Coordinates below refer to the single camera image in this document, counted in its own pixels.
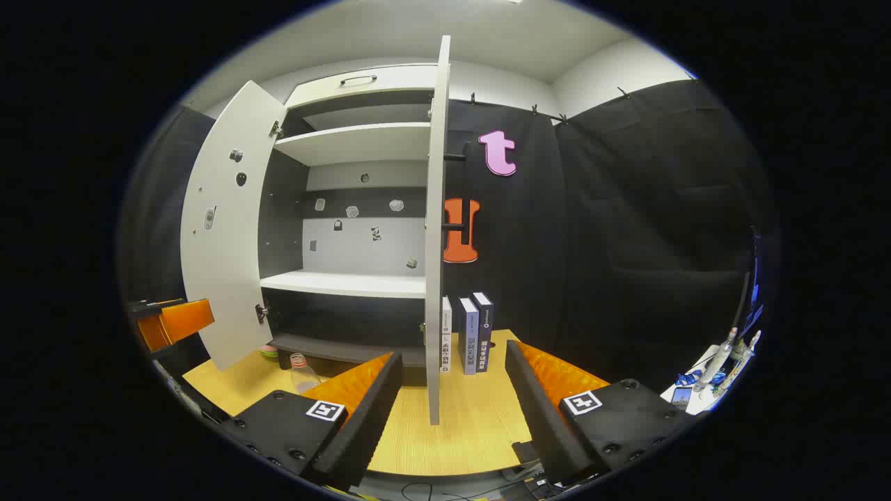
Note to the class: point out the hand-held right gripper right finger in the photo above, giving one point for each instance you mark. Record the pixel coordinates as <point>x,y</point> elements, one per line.
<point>539,424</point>

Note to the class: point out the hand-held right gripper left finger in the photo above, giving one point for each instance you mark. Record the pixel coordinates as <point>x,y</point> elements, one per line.
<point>369,431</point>

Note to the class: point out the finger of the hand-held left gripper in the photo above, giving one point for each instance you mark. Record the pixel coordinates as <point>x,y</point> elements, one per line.
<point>184,320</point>

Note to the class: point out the clear water bottle red label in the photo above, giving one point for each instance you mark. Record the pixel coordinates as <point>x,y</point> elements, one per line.
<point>304,376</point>

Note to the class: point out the white cabinet door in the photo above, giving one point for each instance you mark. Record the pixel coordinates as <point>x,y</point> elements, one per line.
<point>436,243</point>
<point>223,243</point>

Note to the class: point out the small black flat object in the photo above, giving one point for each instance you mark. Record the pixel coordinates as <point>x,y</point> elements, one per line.
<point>525,451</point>

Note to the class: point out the small green pink object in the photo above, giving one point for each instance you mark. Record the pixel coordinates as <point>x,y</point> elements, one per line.
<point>269,351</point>

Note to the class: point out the dark purple book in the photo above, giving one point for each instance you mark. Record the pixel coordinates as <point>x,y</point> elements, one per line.
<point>484,330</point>

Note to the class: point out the lavender book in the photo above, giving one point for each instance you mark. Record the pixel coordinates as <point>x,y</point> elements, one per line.
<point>468,337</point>

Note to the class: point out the white book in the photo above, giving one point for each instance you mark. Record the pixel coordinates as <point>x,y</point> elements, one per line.
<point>446,334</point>

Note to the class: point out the smartphone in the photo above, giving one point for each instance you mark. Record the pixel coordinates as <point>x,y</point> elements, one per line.
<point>681,397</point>

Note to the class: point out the white cabinet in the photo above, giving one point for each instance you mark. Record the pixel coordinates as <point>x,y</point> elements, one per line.
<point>348,285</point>

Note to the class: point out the blue crumpled item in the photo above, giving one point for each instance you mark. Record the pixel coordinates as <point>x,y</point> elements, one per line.
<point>688,378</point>

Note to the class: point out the white side table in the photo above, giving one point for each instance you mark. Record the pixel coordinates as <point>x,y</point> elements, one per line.
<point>699,400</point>

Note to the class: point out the grey spray bottle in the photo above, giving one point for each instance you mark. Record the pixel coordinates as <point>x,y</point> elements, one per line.
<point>717,358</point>
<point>743,358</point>

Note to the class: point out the black backdrop cloth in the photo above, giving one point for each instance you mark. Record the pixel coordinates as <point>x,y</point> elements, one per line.
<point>626,243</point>

